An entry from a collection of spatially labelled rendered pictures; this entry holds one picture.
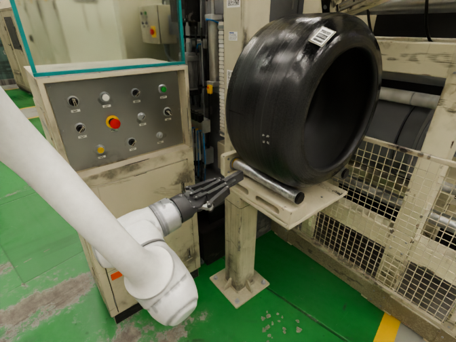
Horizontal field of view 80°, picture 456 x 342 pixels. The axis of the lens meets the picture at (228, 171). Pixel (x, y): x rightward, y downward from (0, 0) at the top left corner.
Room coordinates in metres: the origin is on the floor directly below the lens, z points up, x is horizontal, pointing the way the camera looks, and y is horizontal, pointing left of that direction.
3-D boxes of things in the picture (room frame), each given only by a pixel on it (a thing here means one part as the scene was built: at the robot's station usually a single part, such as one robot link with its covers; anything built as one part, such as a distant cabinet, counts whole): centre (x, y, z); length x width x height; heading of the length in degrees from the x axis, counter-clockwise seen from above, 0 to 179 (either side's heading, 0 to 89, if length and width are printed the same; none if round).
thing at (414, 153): (1.02, -0.65, 0.65); 0.90 x 0.02 x 0.70; 38
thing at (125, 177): (1.20, 0.51, 0.63); 0.56 x 0.41 x 1.27; 128
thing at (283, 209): (0.91, -0.13, 0.84); 0.36 x 0.09 x 0.06; 38
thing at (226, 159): (1.13, -0.13, 0.90); 0.40 x 0.03 x 0.10; 128
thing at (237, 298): (1.18, -0.07, 0.02); 0.27 x 0.27 x 0.04; 38
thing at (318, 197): (0.99, -0.24, 0.80); 0.37 x 0.36 x 0.02; 128
